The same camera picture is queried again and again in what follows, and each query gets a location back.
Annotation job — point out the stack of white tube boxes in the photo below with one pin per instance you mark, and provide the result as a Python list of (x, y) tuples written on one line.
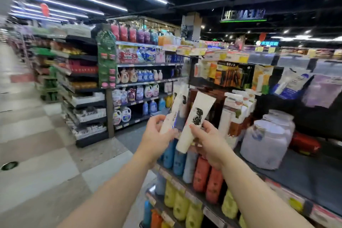
[(237, 113)]

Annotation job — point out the grey-blue shampoo bottle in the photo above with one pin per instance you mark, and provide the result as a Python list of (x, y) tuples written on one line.
[(190, 167)]

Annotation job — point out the blue shampoo bottle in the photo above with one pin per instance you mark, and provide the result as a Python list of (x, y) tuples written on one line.
[(169, 155), (179, 163)]

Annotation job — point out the row of white detergent jugs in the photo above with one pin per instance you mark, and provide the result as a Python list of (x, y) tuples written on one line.
[(133, 94)]

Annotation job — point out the row of yellow price tags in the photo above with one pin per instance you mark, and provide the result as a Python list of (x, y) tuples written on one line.
[(213, 54)]

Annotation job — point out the person's left hand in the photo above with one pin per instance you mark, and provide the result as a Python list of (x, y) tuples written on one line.
[(151, 142)]

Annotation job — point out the white tube with black print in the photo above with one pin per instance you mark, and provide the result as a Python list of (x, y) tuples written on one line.
[(196, 118)]

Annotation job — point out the person's right forearm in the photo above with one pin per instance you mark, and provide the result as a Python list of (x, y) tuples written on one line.
[(259, 198)]

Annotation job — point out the red plastic package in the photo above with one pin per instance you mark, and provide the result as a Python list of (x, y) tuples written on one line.
[(304, 143)]

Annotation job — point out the detergent shelf unit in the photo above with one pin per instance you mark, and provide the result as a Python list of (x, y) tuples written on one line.
[(139, 80)]

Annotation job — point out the red hanging lantern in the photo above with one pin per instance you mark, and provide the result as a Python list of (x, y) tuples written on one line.
[(45, 10)]

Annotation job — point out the blue and white packet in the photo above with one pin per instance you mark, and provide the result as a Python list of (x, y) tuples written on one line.
[(291, 83)]

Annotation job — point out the green hanging display strip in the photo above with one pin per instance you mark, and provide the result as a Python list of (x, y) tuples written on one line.
[(106, 59)]

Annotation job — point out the person's left thumb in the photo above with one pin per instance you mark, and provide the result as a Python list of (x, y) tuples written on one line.
[(169, 135)]

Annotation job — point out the purple packet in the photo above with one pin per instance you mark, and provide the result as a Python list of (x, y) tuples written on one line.
[(322, 91)]

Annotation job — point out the round floor drain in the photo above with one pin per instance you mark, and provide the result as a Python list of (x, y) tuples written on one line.
[(9, 165)]

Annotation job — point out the yellow and green packet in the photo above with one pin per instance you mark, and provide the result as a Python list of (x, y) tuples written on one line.
[(263, 78)]

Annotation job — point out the hanging aisle sign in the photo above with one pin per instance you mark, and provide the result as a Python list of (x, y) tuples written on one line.
[(243, 15)]

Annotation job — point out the dark aisle end shelf unit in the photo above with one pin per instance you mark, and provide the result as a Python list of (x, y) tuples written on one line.
[(82, 86)]

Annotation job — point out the person's left forearm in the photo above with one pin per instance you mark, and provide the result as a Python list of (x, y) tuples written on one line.
[(112, 195)]

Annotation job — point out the row of pink purple bottles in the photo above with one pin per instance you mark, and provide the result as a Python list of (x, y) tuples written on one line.
[(133, 34)]

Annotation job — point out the row of laundry refill bags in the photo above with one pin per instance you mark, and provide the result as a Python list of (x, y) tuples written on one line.
[(139, 55)]

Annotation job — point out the tall blue bottle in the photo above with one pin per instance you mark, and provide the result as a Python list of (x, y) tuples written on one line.
[(147, 214)]

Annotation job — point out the person's right hand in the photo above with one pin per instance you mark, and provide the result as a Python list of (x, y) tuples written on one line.
[(213, 147)]

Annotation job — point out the person's right thumb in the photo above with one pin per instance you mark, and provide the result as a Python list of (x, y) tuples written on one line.
[(195, 131)]

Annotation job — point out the orange and black hanging packets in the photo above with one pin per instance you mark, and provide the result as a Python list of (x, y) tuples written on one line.
[(232, 75)]

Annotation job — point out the large white plastic jar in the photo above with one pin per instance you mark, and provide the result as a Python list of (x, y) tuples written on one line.
[(263, 146), (283, 121)]

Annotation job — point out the tall orange bottle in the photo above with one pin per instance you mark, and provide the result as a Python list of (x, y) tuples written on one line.
[(156, 219)]

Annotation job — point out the row of pump bottles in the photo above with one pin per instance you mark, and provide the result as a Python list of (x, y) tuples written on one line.
[(139, 75)]

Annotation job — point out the red-orange shampoo bottle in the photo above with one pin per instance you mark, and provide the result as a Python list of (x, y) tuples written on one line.
[(201, 175), (214, 186)]

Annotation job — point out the pale grey bottle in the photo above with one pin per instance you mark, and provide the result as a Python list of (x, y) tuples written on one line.
[(160, 185)]

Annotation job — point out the plain white cosmetic tube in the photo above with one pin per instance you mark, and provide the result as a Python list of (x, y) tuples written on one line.
[(176, 107)]

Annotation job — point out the row of yellow bottles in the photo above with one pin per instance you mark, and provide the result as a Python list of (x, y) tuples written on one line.
[(181, 206)]

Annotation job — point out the black display shelf rack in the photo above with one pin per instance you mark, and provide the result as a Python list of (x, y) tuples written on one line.
[(294, 177)]

